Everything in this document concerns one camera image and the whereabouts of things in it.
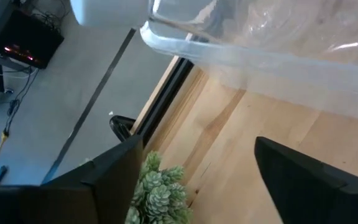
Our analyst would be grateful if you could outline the black frame clamp handle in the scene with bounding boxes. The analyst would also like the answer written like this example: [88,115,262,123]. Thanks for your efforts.
[109,114,136,142]

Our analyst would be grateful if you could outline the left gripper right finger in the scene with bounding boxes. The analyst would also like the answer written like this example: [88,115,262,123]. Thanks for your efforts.
[255,136,358,224]

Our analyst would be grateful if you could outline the black aluminium table frame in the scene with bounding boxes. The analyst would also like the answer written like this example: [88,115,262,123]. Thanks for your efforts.
[134,57,195,147]

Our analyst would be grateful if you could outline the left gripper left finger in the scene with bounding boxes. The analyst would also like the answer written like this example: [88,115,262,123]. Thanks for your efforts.
[0,135,145,224]

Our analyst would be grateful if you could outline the black box red lights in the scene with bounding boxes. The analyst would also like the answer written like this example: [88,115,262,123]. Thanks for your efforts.
[0,9,65,70]

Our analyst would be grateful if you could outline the clear plastic storage bin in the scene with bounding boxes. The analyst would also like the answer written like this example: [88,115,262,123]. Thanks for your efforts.
[140,0,358,124]

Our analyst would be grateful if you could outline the green succulent plant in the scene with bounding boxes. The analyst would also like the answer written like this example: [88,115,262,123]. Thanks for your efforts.
[124,151,195,224]

